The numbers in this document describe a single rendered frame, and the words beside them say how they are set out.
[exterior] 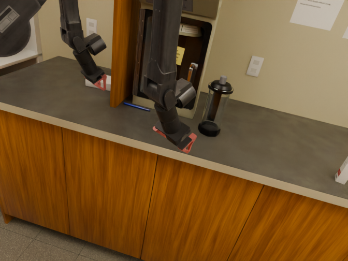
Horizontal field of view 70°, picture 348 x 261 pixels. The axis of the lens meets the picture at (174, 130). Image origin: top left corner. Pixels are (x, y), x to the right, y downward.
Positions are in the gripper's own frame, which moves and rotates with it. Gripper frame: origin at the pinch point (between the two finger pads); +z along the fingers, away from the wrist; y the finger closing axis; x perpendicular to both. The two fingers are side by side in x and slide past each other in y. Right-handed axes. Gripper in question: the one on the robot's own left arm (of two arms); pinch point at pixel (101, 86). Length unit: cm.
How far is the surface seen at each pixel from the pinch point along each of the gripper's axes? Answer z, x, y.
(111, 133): 6.1, 11.6, -20.3
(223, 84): 5, -34, -42
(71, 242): 82, 67, 4
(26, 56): 9, 10, 86
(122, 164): 23.3, 15.9, -22.8
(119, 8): -25.4, -21.9, -2.0
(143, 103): 18.0, -12.4, -6.7
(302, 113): 61, -85, -58
